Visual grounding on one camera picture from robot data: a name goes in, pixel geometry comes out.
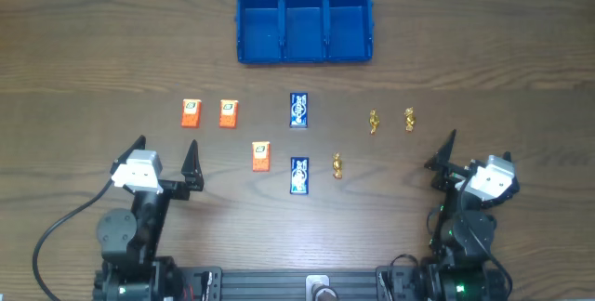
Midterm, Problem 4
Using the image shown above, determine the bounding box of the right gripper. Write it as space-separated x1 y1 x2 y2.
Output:
423 128 521 210

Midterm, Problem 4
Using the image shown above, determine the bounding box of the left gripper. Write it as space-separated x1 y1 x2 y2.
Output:
110 134 205 202

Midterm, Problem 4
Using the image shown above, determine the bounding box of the orange candy box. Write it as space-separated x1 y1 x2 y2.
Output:
251 140 271 173
218 98 240 130
180 98 203 129

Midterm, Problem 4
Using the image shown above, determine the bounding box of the blue candy pack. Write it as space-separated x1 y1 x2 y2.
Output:
288 92 310 129
289 156 311 196

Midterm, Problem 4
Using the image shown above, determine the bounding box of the blue tray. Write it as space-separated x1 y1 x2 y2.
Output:
236 0 375 65

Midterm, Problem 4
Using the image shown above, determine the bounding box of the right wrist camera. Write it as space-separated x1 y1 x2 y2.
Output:
457 154 517 203

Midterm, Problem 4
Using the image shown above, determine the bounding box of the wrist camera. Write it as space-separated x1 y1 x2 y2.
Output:
110 149 165 195
457 154 517 203

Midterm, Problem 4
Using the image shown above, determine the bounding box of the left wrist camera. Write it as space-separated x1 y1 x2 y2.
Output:
110 149 165 195

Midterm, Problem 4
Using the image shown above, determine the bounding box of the mounting rail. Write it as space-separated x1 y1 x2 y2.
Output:
178 266 424 301

